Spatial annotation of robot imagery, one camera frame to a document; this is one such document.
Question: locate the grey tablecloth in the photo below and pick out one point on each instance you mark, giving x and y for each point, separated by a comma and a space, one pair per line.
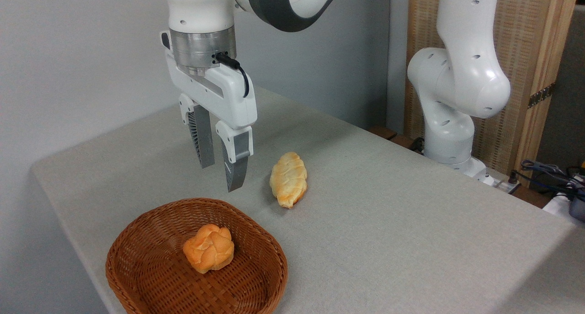
388, 241

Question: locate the brown wooden base board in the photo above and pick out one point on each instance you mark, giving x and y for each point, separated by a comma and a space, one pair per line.
388, 135

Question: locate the metal screen hinge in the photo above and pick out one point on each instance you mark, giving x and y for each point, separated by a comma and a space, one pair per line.
541, 95

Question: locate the brown wicker basket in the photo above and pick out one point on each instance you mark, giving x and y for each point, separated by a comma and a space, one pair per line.
151, 268

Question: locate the round knotted bread roll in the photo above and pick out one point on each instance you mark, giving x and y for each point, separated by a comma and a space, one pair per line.
209, 249

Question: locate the long bread roll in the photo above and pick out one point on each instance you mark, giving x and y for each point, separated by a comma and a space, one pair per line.
288, 179

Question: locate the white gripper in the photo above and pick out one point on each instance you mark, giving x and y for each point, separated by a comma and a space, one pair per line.
219, 90

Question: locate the woven wooden folding screen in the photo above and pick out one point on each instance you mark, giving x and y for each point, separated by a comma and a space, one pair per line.
530, 39

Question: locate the white cloth bundle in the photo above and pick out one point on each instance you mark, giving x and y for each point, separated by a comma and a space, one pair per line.
560, 206

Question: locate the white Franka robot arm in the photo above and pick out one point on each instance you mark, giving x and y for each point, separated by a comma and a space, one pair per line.
461, 76

